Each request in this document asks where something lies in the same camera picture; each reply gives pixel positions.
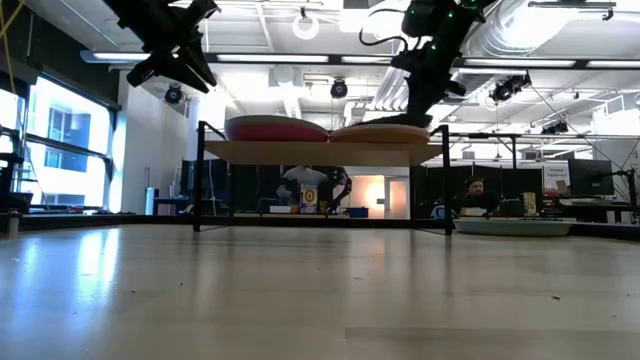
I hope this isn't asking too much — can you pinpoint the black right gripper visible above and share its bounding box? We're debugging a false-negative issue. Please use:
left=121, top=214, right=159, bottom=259
left=391, top=46, right=468, bottom=119

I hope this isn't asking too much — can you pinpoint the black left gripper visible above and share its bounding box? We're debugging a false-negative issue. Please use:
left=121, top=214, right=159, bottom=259
left=125, top=0, right=222, bottom=95

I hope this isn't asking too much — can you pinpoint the peach plate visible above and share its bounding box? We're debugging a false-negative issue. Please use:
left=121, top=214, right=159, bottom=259
left=328, top=123, right=432, bottom=146

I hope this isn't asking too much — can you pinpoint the magenta red plate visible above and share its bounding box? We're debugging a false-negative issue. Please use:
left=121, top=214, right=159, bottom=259
left=223, top=122, right=330, bottom=144

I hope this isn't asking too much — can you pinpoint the light blue plate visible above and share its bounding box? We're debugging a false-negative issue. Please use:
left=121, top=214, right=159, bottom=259
left=451, top=217, right=575, bottom=238

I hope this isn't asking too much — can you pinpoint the long ceiling light strip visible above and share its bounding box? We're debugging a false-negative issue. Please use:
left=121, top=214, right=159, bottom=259
left=79, top=49, right=640, bottom=71

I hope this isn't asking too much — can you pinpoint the white door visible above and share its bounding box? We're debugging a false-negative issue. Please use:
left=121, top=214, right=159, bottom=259
left=384, top=175, right=411, bottom=220

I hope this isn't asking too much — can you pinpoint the person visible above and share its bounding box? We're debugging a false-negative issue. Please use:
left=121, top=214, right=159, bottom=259
left=276, top=165, right=329, bottom=211
left=456, top=176, right=502, bottom=217

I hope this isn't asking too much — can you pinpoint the yellow printed box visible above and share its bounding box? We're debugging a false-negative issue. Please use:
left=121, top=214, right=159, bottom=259
left=299, top=184, right=320, bottom=215

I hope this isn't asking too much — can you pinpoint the white printed sign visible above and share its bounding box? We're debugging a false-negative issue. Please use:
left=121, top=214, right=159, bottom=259
left=542, top=164, right=571, bottom=192

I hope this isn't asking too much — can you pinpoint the black computer monitor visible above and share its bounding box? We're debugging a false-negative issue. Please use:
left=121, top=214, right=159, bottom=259
left=567, top=158, right=616, bottom=197

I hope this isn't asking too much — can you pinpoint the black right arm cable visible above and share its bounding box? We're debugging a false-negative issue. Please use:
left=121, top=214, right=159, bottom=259
left=357, top=6, right=416, bottom=52

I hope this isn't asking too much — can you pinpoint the white ring pendant lamp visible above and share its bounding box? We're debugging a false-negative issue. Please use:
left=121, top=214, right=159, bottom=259
left=291, top=6, right=322, bottom=42

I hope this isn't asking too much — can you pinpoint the silver ventilation duct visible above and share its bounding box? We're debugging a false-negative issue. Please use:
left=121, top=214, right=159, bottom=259
left=441, top=0, right=594, bottom=105

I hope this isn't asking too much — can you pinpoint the black aluminium table frame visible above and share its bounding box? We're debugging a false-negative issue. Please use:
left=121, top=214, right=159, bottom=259
left=0, top=213, right=640, bottom=242

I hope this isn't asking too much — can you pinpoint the yellow cable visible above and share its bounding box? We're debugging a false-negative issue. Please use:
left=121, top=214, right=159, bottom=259
left=0, top=0, right=27, bottom=97

